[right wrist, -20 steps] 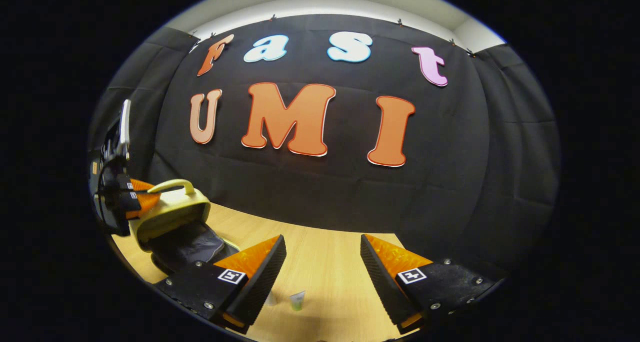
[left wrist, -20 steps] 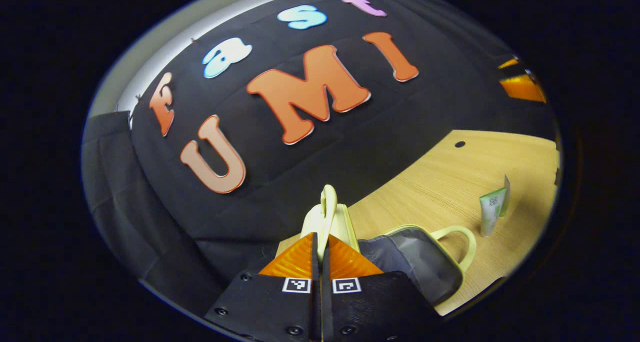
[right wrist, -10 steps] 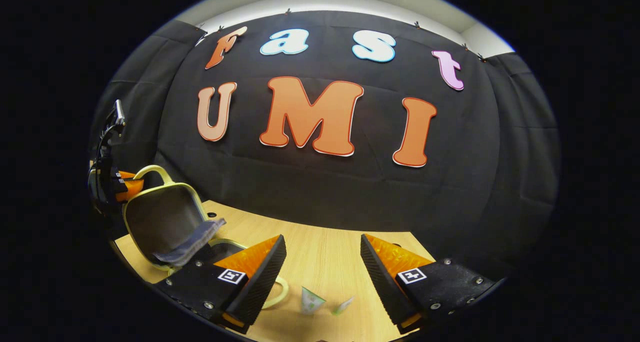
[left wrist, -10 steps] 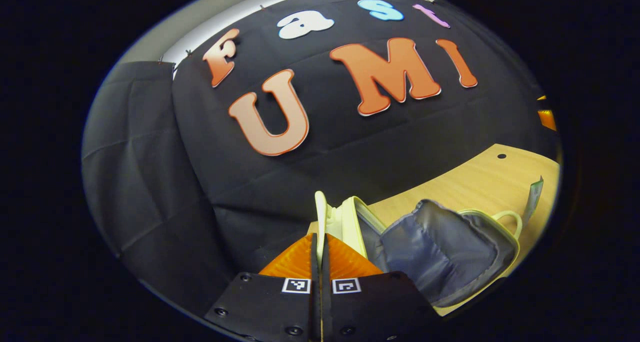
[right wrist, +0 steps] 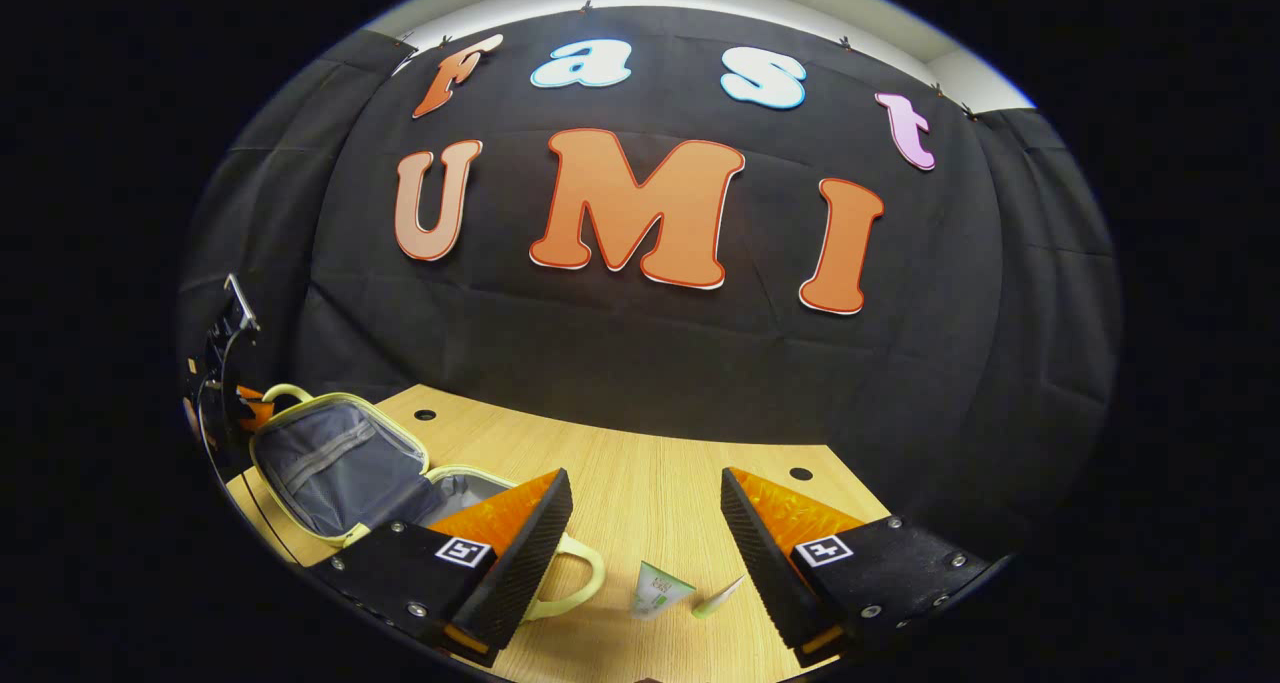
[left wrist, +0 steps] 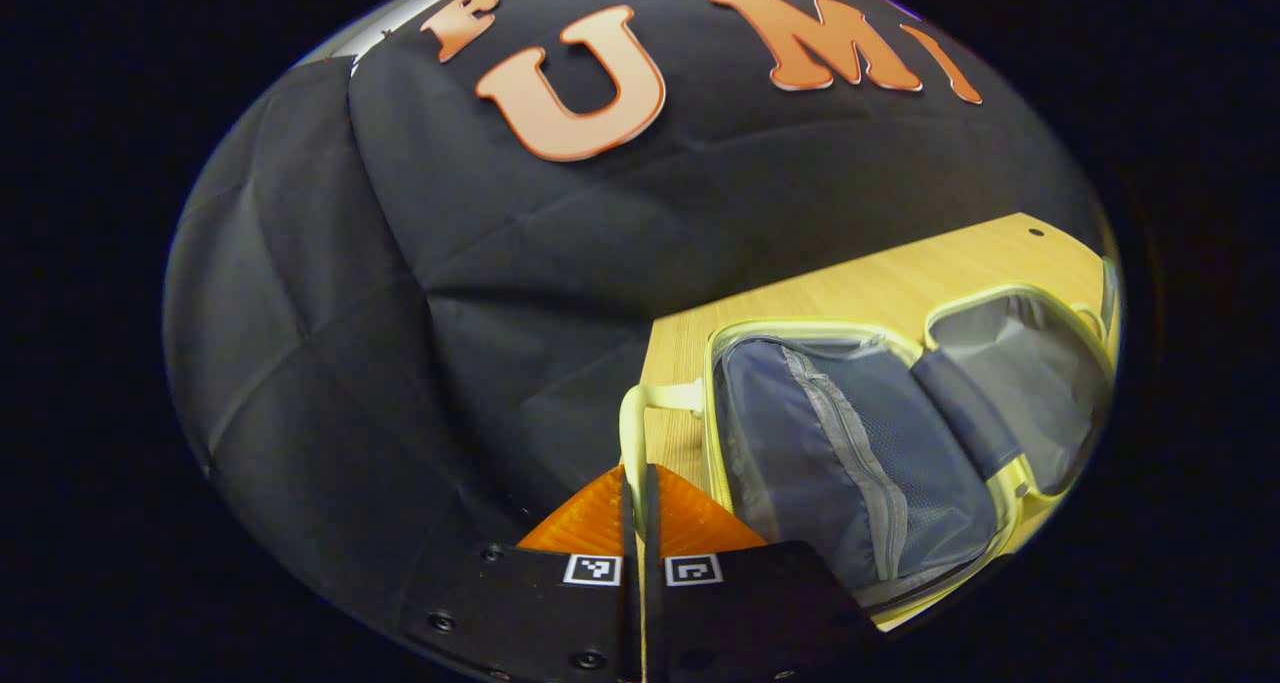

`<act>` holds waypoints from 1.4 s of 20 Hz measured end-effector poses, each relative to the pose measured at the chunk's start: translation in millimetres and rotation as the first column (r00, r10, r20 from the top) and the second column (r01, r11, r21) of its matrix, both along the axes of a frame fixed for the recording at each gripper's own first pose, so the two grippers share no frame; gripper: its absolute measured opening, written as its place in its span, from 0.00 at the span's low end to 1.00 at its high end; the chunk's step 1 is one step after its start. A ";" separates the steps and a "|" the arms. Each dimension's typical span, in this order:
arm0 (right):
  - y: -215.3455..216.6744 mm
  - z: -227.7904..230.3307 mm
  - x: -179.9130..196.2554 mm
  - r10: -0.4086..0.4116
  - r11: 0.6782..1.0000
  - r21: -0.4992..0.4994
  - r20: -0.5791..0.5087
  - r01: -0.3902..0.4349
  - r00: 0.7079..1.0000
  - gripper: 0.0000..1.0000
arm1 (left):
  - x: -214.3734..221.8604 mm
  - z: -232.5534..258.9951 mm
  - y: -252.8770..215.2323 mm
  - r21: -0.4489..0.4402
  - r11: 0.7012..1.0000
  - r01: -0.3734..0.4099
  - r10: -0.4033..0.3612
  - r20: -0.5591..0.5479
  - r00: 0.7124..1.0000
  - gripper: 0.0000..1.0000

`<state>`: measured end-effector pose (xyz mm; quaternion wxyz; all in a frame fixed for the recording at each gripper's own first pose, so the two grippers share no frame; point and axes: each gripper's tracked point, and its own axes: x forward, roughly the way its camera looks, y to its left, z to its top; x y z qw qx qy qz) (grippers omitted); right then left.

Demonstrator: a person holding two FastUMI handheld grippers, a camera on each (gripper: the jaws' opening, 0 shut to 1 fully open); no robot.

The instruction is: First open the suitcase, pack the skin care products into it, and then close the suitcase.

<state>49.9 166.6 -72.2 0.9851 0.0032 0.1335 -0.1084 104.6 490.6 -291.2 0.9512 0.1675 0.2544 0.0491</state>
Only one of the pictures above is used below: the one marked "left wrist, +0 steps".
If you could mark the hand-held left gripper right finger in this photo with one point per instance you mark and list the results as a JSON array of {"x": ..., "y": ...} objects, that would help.
[{"x": 750, "y": 613}]

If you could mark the black backdrop cloth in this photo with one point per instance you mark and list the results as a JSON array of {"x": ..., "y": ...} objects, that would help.
[{"x": 420, "y": 293}]

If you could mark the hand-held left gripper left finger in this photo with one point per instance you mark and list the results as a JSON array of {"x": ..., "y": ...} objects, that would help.
[{"x": 540, "y": 613}]

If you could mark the cream hard-shell suitcase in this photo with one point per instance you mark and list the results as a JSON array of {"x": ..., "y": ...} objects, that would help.
[{"x": 850, "y": 443}]

